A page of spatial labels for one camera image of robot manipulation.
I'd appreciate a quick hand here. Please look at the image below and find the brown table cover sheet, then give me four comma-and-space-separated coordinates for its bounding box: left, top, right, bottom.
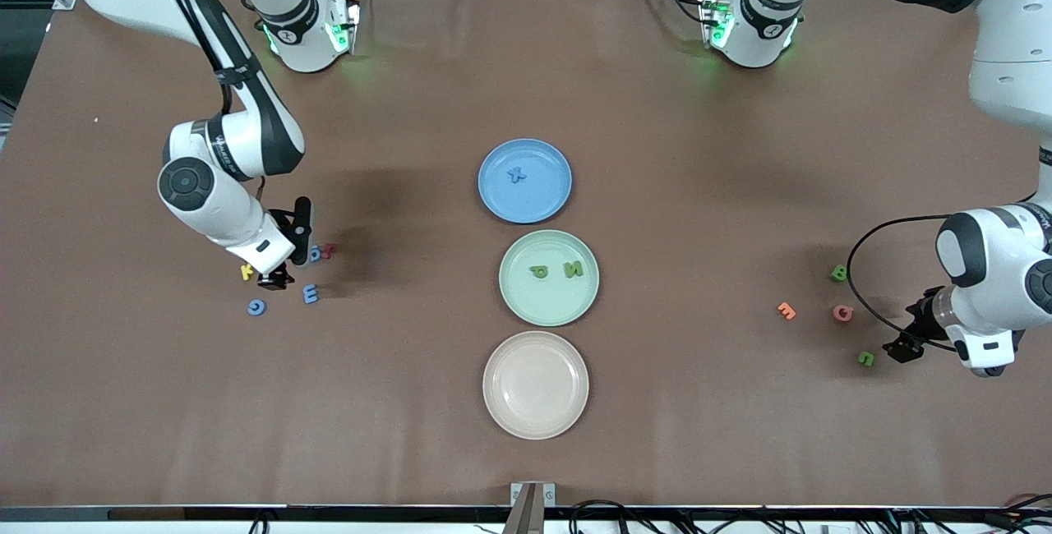
0, 0, 1052, 510

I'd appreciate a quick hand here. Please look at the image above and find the light green plate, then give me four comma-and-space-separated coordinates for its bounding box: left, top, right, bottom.
499, 229, 601, 328

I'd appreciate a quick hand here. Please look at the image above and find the blue plate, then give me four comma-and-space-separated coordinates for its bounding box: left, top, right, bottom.
478, 138, 573, 224

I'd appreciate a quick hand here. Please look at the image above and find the pale cream plate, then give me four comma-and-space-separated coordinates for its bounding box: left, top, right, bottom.
482, 331, 590, 440

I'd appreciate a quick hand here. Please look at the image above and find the black table edge rail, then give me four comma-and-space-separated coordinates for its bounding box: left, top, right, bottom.
0, 504, 1052, 525

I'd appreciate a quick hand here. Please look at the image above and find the silver aluminium mount bracket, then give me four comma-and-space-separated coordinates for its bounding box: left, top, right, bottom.
510, 481, 557, 534

